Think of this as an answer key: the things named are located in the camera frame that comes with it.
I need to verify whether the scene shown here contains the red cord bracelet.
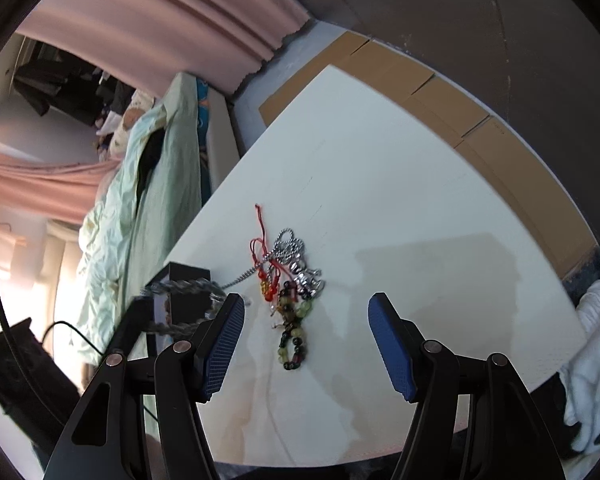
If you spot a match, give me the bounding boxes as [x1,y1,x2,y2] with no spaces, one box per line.
[249,202,292,306]

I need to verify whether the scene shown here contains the hanging dark clothes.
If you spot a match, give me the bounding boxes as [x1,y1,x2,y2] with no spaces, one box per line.
[12,41,135,127]

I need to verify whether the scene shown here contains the silver charm pendants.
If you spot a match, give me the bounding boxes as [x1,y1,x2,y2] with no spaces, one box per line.
[288,254,325,298]

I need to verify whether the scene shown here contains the flattened brown cardboard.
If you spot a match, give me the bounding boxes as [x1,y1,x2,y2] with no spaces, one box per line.
[259,32,598,278]

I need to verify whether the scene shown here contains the black cable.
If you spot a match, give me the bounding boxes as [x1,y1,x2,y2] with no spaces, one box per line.
[0,238,106,361]

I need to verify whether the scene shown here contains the white fluffy cloth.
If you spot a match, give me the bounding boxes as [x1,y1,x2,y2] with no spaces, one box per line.
[559,280,600,454]

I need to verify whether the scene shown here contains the black jewelry box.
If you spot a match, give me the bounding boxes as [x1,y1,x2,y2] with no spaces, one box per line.
[146,262,211,356]

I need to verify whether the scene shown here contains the pink curtain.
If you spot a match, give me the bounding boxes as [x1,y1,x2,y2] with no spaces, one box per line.
[18,0,310,96]
[0,153,120,224]

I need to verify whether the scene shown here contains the light green duvet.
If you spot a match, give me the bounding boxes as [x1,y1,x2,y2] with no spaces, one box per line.
[72,73,211,365]

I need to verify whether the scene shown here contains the twisted rope bracelet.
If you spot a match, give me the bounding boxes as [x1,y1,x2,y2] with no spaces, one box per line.
[142,278,228,336]

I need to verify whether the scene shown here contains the silver ball chain necklace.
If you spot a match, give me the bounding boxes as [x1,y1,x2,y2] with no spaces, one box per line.
[222,227,307,291]

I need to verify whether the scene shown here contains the patterned pillow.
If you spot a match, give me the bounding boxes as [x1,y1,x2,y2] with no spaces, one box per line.
[96,90,155,159]

